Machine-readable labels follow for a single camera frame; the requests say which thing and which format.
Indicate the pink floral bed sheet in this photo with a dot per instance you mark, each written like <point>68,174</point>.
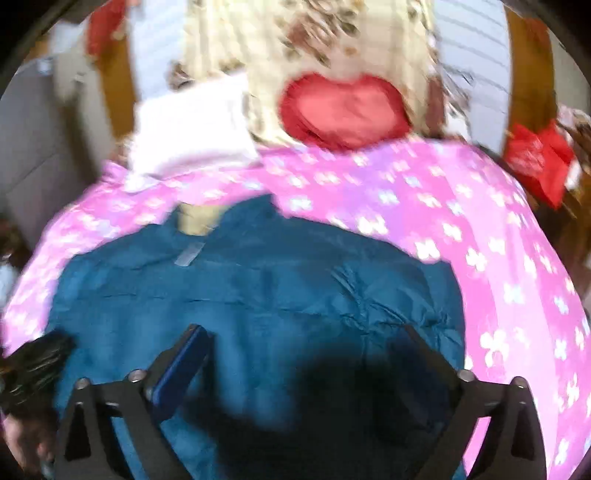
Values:
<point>485,240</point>

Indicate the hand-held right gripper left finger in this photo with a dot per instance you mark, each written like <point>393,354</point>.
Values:
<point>182,364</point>

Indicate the person's left hand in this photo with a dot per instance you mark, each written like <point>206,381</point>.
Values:
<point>25,443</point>

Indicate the red shopping bag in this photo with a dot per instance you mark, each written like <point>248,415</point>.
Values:
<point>538,157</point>

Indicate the red hanging decoration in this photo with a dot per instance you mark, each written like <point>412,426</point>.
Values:
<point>105,27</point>

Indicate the red heart-shaped cushion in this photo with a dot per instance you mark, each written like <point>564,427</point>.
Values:
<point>344,110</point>

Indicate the cream floral pillow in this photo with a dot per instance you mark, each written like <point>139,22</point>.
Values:
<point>277,32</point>

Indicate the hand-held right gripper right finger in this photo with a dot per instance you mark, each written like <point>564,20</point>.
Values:
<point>427,364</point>

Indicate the white pillow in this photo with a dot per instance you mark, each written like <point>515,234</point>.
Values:
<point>194,129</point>

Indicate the brown floral pillow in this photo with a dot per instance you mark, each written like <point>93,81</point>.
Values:
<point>179,76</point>

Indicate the teal down jacket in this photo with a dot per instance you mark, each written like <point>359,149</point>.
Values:
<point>277,295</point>

